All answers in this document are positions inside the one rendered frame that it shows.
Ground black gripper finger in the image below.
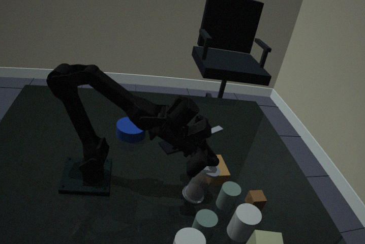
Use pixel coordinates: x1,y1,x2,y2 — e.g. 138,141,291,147
204,149,218,167
199,139,217,158

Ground brown cube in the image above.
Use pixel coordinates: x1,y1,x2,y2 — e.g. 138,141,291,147
245,190,267,210

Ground blue short cylinder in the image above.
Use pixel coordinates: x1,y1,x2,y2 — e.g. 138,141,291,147
116,117,146,143

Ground brown rectangular block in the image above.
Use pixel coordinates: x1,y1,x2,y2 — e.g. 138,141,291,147
211,155,231,186

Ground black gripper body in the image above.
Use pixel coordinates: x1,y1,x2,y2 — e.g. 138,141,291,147
171,127,207,177

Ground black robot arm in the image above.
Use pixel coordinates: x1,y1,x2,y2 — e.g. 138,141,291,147
46,64,212,186

